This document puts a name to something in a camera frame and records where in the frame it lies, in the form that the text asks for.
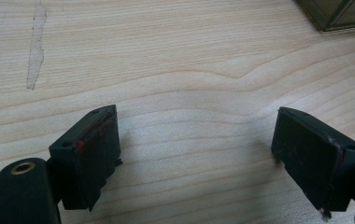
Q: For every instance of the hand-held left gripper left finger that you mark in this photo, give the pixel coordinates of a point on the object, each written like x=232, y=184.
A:
x=91, y=155

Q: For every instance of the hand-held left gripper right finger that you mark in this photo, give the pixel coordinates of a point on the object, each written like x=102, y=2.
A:
x=312, y=158

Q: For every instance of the clear tape strip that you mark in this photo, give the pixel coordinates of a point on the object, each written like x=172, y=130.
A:
x=36, y=46

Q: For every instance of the dark box corner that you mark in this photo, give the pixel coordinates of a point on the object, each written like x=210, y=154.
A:
x=337, y=13

